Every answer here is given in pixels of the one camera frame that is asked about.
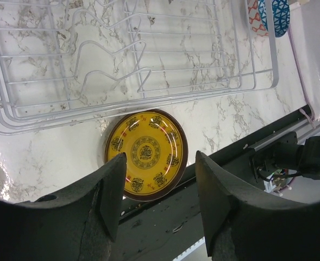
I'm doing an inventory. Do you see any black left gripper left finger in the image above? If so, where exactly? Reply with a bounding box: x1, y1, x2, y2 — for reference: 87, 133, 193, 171
0, 153, 127, 260

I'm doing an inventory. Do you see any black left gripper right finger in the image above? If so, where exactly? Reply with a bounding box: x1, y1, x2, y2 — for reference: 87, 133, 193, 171
195, 152, 320, 260

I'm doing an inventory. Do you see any yellow patterned black plate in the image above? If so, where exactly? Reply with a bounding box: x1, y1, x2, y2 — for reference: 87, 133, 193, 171
104, 109, 189, 202

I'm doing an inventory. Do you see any blue patterned bowl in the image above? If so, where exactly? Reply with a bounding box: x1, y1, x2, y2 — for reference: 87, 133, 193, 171
248, 0, 291, 38

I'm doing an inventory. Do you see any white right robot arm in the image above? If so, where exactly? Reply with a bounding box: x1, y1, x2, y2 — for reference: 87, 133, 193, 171
249, 132, 320, 195

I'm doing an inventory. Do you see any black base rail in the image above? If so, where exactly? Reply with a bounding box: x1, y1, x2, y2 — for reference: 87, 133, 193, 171
111, 108, 320, 260

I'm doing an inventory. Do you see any clear wire dish rack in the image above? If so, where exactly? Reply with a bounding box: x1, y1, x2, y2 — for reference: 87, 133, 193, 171
0, 1, 279, 135

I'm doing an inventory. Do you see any white plate holder wire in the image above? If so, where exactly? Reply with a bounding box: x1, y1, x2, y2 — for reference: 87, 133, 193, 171
72, 10, 152, 93

